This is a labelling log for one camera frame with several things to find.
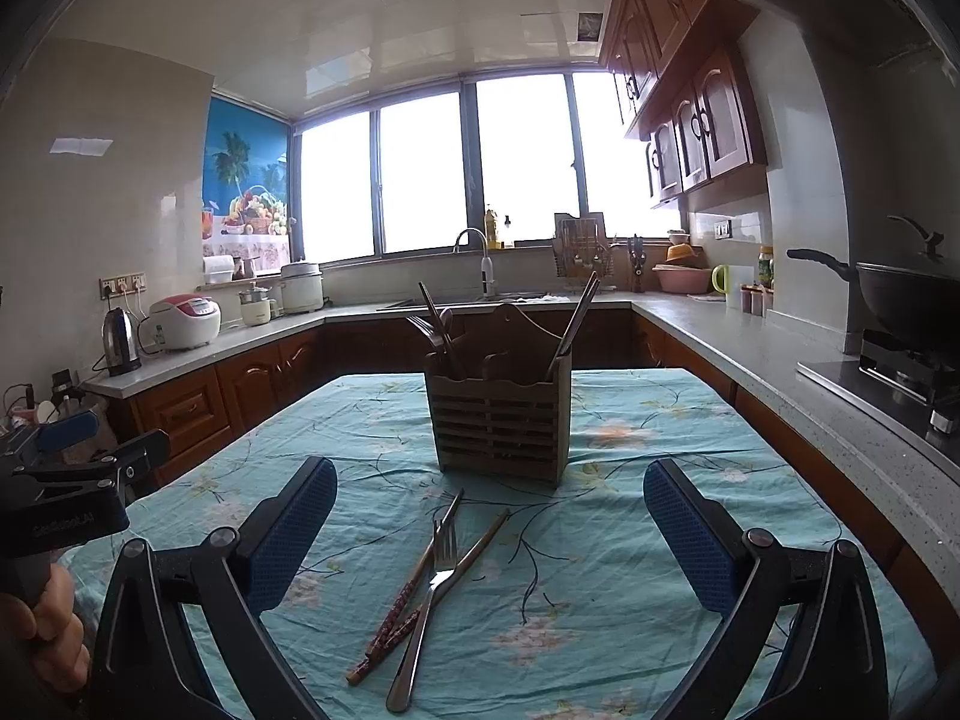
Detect dish rack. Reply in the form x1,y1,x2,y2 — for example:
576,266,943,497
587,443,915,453
553,211,616,293

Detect chrome faucet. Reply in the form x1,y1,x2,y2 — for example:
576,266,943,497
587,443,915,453
452,227,500,299

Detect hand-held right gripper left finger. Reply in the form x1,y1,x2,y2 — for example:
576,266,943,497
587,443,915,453
90,456,339,720

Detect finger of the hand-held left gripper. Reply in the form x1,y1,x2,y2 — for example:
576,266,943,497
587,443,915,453
9,429,172,505
34,403,103,455

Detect white and red rice cooker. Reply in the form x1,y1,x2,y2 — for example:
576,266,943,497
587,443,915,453
146,295,222,353

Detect gas stove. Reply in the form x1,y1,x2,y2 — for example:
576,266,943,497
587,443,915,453
796,328,960,447

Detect steel chopstick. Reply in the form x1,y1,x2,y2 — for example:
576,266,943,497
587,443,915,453
551,272,597,380
556,275,602,383

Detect steel electric kettle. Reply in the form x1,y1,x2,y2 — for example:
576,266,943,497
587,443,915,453
101,306,143,377

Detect wooden utensil holder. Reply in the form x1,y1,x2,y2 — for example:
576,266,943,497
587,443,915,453
424,301,572,488

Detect printed fruit window blind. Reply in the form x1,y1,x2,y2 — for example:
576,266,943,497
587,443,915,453
202,94,292,263

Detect steel spoon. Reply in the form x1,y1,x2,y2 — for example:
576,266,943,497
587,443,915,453
437,307,457,380

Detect pink basin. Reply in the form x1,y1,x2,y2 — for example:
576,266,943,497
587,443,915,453
651,262,713,296

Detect black wok with lid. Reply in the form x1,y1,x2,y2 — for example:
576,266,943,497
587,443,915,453
786,215,960,352

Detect person's left hand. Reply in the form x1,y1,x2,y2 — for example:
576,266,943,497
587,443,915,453
0,565,92,695

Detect red dotted wooden chopstick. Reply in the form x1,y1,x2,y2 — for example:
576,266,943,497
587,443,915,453
366,487,466,657
346,508,512,686

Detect grey kitchen countertop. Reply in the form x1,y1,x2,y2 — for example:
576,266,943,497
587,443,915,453
81,292,960,556

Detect kitchen window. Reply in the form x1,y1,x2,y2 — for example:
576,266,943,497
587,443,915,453
289,71,687,263

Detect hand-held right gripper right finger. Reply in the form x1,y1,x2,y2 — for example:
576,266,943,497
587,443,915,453
643,457,894,720

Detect small cream cooker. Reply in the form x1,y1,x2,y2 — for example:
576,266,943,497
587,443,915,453
238,281,280,327

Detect teal floral tablecloth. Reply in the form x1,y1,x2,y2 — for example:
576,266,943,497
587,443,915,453
56,367,938,720

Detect steel fork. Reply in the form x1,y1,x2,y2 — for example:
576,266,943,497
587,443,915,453
407,315,445,372
385,517,460,715

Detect wooden upper cabinets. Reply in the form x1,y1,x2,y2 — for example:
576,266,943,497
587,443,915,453
598,0,770,209

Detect tall white rice cooker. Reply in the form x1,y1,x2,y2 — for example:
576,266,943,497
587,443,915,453
279,261,327,316

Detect steel sink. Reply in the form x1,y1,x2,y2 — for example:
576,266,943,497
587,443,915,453
375,292,556,312

